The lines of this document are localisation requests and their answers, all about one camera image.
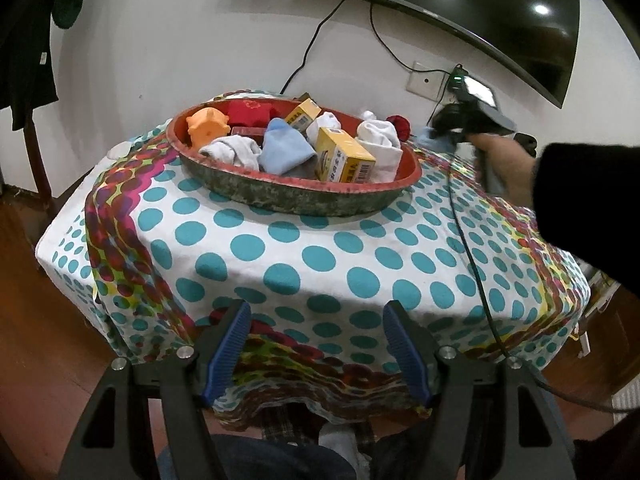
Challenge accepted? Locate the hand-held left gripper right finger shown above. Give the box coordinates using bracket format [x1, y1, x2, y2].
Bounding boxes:
[382, 300, 576, 480]

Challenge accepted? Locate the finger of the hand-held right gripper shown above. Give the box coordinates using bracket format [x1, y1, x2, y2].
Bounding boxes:
[431, 104, 465, 143]

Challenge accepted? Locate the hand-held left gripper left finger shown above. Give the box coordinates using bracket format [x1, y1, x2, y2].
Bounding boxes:
[57, 300, 252, 480]

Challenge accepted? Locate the light blue sock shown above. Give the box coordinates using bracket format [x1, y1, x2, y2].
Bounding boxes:
[257, 117, 317, 178]
[417, 127, 453, 153]

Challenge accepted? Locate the yellow box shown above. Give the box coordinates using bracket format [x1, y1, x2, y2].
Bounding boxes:
[315, 127, 377, 183]
[284, 99, 323, 133]

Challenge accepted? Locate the round red tray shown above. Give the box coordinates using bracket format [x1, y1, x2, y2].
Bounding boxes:
[167, 100, 423, 218]

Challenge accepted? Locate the red sock with gold print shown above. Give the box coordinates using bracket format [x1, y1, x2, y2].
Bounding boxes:
[227, 100, 286, 128]

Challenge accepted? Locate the orange sock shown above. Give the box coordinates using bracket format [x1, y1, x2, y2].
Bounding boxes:
[186, 106, 231, 148]

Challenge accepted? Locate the person's right forearm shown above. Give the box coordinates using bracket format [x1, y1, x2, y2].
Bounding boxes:
[530, 142, 640, 291]

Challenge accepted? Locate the person's right hand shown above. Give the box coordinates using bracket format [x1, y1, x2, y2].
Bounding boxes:
[474, 132, 540, 207]

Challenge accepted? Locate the plain red sock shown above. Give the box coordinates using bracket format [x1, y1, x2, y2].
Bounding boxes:
[385, 115, 412, 138]

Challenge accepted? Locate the plaid cloth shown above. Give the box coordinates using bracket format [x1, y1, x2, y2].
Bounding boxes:
[260, 405, 321, 445]

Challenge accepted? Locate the person's right leg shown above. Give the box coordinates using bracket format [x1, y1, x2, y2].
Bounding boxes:
[372, 430, 431, 480]

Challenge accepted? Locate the person's right foot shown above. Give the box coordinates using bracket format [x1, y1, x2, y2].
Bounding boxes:
[317, 425, 371, 480]

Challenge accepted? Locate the polka dot tablecloth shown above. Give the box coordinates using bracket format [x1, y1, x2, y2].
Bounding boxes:
[35, 90, 591, 433]

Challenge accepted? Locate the dark wooden coat stand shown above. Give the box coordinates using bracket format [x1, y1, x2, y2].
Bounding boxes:
[22, 110, 53, 201]

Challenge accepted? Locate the dark hanging clothing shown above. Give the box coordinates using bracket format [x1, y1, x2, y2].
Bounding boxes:
[0, 0, 96, 131]

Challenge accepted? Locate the beige wall socket plate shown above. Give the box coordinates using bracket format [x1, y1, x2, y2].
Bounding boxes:
[406, 61, 451, 101]

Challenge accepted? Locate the black wall television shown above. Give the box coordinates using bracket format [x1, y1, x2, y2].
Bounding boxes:
[205, 0, 581, 110]

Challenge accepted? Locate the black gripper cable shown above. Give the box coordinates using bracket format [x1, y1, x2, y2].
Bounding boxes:
[445, 152, 640, 413]

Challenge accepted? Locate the television cable to socket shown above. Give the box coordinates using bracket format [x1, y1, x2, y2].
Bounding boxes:
[369, 2, 417, 72]

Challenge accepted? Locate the thin black hanging cable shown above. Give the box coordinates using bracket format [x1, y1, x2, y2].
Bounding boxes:
[279, 0, 348, 93]

